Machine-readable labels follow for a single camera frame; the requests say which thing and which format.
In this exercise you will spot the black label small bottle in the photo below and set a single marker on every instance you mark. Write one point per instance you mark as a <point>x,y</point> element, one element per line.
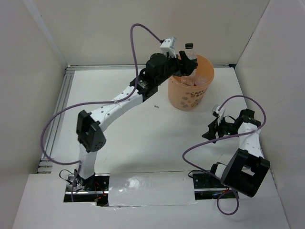
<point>190,52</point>

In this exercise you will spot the aluminium rail frame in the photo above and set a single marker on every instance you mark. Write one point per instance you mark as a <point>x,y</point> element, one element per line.
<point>90,67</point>

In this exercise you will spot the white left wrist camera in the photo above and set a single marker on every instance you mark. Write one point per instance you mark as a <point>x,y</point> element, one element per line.
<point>168,47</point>

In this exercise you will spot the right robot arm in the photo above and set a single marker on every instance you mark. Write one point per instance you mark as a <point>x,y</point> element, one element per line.
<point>247,168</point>

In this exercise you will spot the orange plastic bin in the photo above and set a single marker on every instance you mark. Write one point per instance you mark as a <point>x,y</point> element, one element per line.
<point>188,97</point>

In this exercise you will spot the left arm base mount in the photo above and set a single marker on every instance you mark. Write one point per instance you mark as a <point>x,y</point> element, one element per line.
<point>95,191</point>

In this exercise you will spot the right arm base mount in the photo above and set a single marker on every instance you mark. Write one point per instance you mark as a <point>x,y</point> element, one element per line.
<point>208,187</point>

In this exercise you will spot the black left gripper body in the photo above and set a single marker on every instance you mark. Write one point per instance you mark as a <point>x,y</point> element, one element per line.
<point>173,67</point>

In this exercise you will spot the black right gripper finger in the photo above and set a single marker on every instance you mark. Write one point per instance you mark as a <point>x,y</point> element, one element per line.
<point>210,136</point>
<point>213,125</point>

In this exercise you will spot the clear bottle white cap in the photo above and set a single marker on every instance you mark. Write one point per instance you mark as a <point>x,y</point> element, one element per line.
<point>194,80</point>

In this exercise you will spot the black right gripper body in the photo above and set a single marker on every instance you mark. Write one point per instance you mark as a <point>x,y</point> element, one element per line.
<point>226,128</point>

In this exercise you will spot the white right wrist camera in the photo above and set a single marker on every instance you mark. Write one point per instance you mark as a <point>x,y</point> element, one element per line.
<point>218,112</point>

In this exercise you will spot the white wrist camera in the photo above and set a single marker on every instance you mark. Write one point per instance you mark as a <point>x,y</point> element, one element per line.
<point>218,112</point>
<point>168,47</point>

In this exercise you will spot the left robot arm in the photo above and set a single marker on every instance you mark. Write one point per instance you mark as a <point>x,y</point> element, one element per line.
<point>91,126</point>

